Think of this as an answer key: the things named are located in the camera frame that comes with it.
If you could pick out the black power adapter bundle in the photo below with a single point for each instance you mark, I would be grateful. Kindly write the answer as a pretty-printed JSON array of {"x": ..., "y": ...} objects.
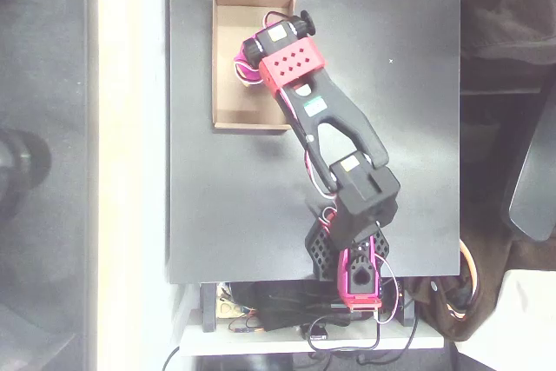
[{"x": 295, "y": 306}]

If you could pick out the small black connector box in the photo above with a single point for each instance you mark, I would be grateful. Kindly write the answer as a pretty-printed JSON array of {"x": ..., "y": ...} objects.
[{"x": 319, "y": 332}]

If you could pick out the small plywood piece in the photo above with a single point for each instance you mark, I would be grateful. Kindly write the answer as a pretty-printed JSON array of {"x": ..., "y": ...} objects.
[{"x": 228, "y": 308}]

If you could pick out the cardboard box tray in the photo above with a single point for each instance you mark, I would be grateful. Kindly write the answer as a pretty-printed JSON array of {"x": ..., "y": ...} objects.
[{"x": 234, "y": 97}]

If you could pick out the magenta gripper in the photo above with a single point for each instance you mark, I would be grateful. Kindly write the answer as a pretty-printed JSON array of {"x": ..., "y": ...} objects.
[{"x": 240, "y": 59}]

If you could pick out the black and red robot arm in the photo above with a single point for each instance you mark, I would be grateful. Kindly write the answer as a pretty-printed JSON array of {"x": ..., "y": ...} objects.
[{"x": 339, "y": 119}]

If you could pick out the black round cylinder object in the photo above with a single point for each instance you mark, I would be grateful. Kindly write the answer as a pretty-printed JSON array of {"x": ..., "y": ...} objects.
[{"x": 24, "y": 167}]

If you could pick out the black office chair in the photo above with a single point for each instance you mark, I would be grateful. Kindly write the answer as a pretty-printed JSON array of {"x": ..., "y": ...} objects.
[{"x": 534, "y": 180}]

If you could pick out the white shelf board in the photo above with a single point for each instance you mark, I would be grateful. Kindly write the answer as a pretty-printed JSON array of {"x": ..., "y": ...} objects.
[{"x": 260, "y": 340}]

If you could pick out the black table clamp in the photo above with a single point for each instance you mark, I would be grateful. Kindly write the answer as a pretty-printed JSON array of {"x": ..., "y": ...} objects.
[{"x": 208, "y": 308}]

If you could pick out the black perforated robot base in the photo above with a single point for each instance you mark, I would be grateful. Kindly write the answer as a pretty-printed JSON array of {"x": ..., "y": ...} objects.
[{"x": 319, "y": 253}]

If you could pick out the brown jacket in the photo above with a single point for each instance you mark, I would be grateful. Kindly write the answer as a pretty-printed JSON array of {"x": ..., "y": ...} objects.
[{"x": 452, "y": 314}]

